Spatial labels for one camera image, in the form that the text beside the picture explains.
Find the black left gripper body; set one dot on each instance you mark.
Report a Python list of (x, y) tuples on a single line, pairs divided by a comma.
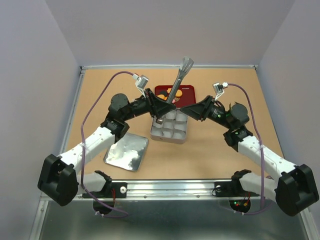
[(142, 106)]

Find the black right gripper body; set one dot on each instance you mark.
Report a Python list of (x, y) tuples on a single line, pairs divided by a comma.
[(218, 114)]

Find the round orange cookie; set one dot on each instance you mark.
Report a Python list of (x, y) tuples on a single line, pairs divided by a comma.
[(178, 94)]

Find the silver cookie tin with cups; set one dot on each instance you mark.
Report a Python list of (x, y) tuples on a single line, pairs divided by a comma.
[(172, 129)]

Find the metal serving tongs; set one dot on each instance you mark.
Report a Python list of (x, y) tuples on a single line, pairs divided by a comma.
[(183, 70)]

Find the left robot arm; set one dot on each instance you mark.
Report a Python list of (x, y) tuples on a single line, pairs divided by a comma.
[(62, 177)]

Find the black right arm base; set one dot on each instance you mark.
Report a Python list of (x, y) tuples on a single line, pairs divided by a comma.
[(232, 187)]

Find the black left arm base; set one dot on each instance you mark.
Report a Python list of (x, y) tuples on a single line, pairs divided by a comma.
[(101, 185)]

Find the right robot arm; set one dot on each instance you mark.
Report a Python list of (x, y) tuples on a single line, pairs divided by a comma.
[(292, 187)]

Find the red rectangular tray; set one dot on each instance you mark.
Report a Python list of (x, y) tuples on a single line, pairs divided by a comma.
[(188, 97)]

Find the silver tin lid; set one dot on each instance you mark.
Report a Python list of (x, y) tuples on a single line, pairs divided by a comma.
[(127, 153)]

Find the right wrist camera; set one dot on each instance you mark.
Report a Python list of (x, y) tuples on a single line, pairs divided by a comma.
[(219, 89)]

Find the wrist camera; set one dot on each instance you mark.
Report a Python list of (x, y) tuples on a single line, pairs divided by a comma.
[(140, 83), (219, 89)]

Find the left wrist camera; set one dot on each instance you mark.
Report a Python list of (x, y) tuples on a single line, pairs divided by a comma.
[(140, 83)]

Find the aluminium front rail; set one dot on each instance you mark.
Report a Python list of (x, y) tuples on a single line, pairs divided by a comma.
[(202, 189)]

